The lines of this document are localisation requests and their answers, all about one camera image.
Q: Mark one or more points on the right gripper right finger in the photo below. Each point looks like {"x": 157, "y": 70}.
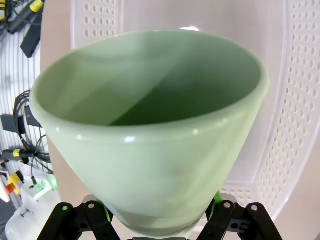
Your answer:
{"x": 240, "y": 222}

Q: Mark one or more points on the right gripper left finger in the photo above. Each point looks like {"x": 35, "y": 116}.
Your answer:
{"x": 75, "y": 222}

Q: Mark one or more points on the light green cup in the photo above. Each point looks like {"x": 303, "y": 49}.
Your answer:
{"x": 150, "y": 162}

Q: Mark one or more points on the white perforated plastic basket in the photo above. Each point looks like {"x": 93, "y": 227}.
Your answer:
{"x": 295, "y": 100}

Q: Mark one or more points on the red yellow emergency stop button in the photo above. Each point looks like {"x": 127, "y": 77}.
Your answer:
{"x": 13, "y": 183}

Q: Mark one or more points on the black rectangular power adapter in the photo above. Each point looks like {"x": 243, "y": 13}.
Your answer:
{"x": 31, "y": 40}

